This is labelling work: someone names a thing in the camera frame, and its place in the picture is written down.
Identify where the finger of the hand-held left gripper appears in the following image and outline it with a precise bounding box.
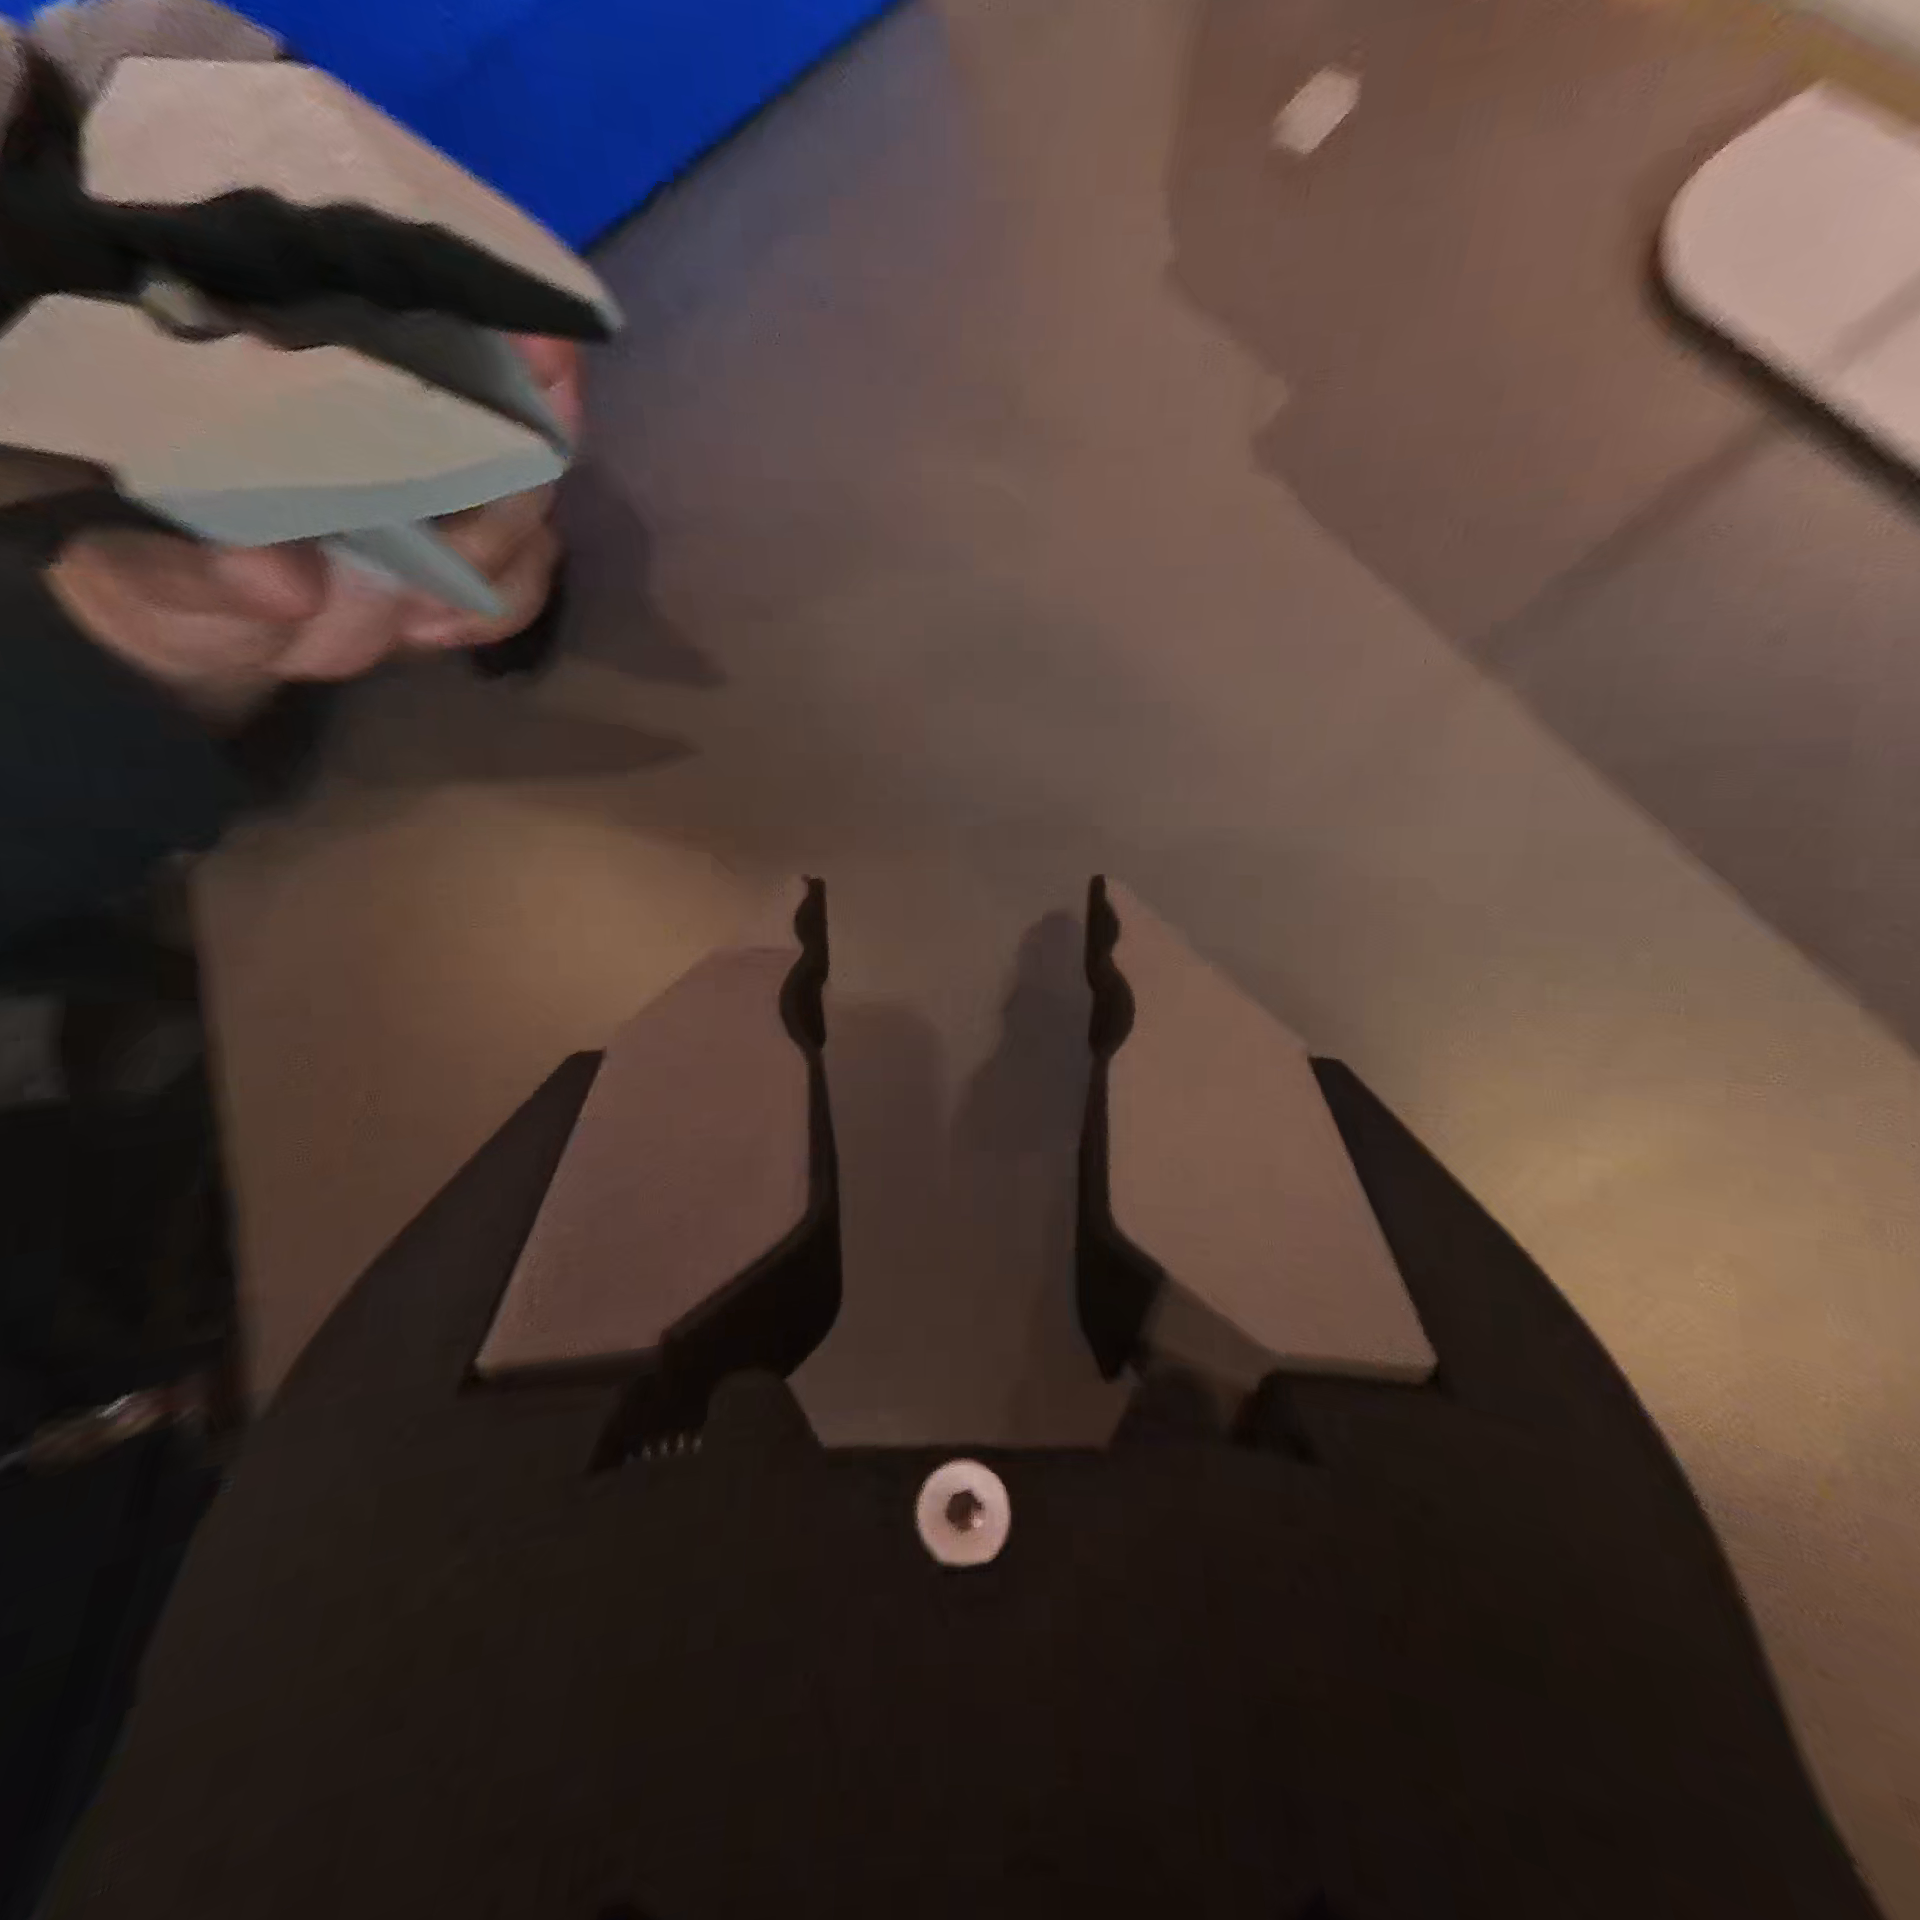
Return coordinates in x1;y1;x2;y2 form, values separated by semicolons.
0;293;582;547
0;52;624;345

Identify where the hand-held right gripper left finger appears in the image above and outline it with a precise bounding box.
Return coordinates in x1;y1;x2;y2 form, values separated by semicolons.
472;877;841;1389

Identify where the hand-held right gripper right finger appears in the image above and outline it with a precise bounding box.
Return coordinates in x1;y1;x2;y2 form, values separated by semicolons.
1077;873;1439;1385

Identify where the person's left hand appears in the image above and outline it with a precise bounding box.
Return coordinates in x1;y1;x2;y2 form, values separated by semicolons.
46;337;589;695

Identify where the blue plastic bin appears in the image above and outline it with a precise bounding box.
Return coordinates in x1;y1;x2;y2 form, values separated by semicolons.
224;0;909;253

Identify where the person's dark clothing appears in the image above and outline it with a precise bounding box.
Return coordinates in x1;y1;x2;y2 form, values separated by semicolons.
0;931;241;1501

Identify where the small white tag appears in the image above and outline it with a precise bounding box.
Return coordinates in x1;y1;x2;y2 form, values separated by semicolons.
1271;66;1365;156

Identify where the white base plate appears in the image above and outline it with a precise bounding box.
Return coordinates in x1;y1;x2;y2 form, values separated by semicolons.
1657;82;1920;473

